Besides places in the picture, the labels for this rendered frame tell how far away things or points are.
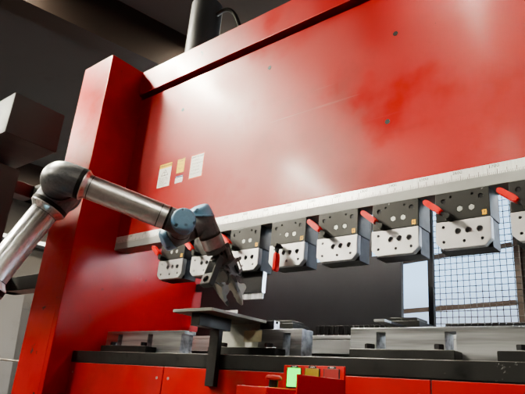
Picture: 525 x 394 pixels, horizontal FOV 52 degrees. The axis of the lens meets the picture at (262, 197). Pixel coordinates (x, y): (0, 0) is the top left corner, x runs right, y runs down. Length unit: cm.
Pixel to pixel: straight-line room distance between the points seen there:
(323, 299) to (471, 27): 123
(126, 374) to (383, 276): 106
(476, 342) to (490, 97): 68
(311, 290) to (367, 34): 111
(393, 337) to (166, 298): 147
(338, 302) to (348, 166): 73
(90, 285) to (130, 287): 21
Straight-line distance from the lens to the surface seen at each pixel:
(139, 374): 209
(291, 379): 143
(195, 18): 298
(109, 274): 258
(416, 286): 474
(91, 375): 234
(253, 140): 213
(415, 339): 156
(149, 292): 272
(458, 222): 156
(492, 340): 148
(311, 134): 195
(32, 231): 176
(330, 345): 200
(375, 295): 224
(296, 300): 245
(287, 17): 232
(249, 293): 195
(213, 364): 179
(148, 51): 435
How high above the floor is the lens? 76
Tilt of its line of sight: 20 degrees up
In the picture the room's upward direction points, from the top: 5 degrees clockwise
